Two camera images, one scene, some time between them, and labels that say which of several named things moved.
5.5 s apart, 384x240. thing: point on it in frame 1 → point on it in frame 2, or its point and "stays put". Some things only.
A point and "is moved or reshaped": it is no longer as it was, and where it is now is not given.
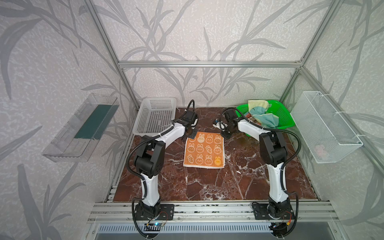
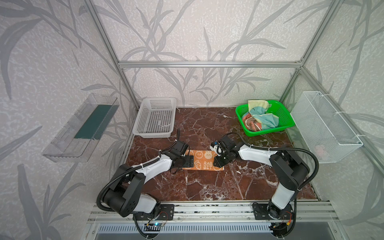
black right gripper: (226, 131) → (220, 160)
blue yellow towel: (257, 110) stays put
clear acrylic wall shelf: (76, 141) stays put
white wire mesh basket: (328, 135) stays put
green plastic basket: (277, 110) stays put
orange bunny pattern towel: (206, 150) is moved or reshaped
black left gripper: (191, 132) → (188, 161)
